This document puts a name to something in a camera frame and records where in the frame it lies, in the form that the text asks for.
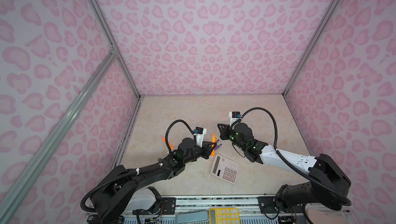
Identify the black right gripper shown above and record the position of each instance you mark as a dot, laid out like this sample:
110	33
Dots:
223	134

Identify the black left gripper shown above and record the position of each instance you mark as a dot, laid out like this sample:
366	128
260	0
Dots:
206	146

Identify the orange highlighter pen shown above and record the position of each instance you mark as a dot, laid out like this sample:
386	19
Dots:
167	143
214	143

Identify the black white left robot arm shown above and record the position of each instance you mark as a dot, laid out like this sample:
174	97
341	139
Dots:
109	199

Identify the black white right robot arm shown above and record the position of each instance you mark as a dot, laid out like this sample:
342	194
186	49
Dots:
326	183

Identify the pink white calculator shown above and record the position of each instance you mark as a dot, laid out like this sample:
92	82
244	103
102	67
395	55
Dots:
225	169

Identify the yellow calculator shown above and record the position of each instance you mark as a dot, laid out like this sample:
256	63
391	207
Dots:
228	215

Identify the grey blue case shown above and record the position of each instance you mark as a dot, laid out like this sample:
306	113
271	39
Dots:
192	217

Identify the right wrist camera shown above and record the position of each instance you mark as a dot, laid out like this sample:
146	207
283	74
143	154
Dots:
234	116

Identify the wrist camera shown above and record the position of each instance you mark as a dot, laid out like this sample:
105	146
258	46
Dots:
199	134
234	116

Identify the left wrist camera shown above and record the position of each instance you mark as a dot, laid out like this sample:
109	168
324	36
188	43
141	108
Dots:
199	134

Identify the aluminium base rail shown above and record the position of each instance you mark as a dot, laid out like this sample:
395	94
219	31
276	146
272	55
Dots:
145	208

